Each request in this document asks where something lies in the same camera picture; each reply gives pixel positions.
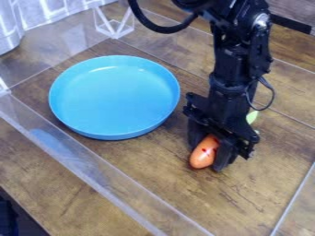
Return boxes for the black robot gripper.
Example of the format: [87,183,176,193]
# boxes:
[183,74,258,171]

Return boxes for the orange toy carrot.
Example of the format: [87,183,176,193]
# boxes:
[188,110,260,170]

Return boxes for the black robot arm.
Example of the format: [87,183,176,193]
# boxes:
[172,0,274,171]

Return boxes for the blue round tray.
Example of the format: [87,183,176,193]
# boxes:
[48,55,182,140]

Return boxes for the black bar at back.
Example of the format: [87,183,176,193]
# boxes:
[271,14,311,34]

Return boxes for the white grey checked curtain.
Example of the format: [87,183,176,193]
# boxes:
[0,0,118,55]

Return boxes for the clear acrylic enclosure wall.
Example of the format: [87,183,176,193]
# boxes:
[0,0,315,236]

